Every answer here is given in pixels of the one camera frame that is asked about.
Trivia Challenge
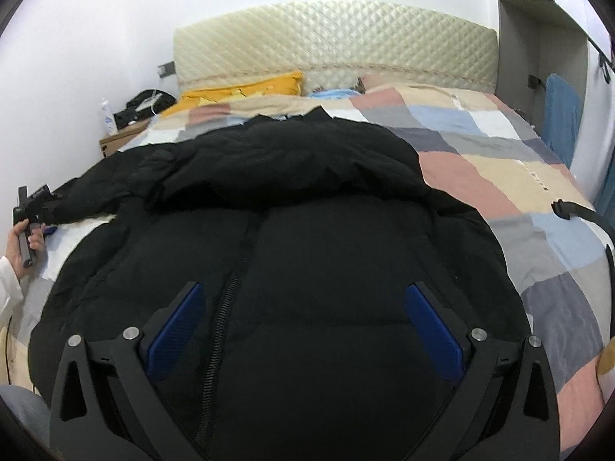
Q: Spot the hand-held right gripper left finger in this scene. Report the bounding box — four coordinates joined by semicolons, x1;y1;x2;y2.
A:
49;281;207;461

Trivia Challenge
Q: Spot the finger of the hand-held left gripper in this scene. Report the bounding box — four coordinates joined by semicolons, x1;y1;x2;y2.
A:
41;196;63;238

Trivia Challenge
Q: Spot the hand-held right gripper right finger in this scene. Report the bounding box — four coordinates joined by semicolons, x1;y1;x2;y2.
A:
406;281;562;461

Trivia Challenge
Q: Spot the black puffer jacket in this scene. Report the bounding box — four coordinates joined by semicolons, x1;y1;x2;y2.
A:
28;108;532;461

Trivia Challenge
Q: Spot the person's left forearm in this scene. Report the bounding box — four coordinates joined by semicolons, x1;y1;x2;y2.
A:
0;255;25;327

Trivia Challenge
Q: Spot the person's left hand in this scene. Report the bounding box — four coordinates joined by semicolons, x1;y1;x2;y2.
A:
8;218;47;280

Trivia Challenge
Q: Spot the wooden nightstand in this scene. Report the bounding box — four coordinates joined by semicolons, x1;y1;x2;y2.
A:
99;119;153;158

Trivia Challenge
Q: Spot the white bottle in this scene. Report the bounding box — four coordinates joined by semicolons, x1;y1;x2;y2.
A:
100;99;117;136

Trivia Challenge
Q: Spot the black bag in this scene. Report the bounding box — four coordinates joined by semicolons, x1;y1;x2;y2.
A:
114;89;178;129

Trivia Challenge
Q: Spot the person's grey trouser leg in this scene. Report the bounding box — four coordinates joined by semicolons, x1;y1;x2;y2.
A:
0;384;53;461

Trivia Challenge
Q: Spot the patchwork checked blanket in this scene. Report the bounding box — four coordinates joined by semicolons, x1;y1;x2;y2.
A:
7;84;607;416

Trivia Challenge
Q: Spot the yellow pillow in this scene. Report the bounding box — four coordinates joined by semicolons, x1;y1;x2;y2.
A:
179;71;305;104

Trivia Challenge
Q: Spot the blue hanging towel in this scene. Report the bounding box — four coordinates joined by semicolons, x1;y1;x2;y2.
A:
542;73;583;170

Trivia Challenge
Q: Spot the light blue cloth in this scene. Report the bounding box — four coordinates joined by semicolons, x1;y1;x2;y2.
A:
312;86;359;101

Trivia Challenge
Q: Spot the cream quilted headboard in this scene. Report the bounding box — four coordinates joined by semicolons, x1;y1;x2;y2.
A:
172;0;498;98

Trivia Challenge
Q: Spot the grey wardrobe shelf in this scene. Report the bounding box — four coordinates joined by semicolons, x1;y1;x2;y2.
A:
495;0;589;106

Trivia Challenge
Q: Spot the black strap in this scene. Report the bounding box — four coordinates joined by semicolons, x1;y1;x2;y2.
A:
552;199;615;342

